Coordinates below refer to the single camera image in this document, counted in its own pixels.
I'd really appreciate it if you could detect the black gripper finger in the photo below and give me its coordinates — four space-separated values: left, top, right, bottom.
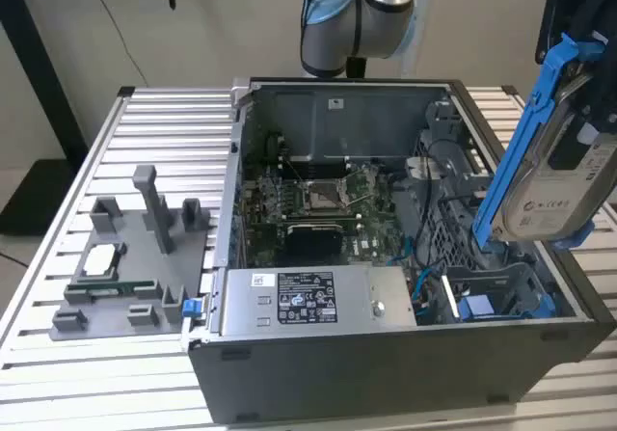
535 0 574 65
548 34 617 172

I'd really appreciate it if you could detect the metal disk bay cage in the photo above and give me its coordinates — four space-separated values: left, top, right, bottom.
392 100 579 326

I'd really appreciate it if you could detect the metal socket cover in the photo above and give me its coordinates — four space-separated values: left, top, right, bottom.
344 164 383 206

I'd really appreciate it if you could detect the green motherboard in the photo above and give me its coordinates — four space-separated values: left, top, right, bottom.
238 160 416 268

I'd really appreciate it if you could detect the CPU socket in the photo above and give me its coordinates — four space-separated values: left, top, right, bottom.
298 177 348 210

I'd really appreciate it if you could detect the thin metal locking lever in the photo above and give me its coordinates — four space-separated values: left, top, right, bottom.
282 155 306 184

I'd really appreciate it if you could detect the black graphics card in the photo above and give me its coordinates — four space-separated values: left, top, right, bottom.
283 222 346 264

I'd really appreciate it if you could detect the open black PC case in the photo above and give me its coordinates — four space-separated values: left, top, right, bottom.
180 76 617 425

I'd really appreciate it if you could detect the silver power supply unit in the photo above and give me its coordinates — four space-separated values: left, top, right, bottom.
219 264 418 336

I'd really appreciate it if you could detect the grey parts rack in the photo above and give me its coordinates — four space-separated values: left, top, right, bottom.
50 164 211 343

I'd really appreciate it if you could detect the green RAM stick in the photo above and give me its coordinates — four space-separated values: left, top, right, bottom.
69 281 158 293

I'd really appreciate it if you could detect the silver CPU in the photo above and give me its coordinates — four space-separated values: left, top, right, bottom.
84 245 120 276

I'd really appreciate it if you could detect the black floor base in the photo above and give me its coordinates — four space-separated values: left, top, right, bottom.
0 158 81 237

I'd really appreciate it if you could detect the long black wire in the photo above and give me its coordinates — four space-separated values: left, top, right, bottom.
415 139 452 278

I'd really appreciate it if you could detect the light blue data wire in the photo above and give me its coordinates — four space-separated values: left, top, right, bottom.
392 237 438 316

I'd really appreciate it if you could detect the black slanted post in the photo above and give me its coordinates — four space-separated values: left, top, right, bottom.
0 0 91 162

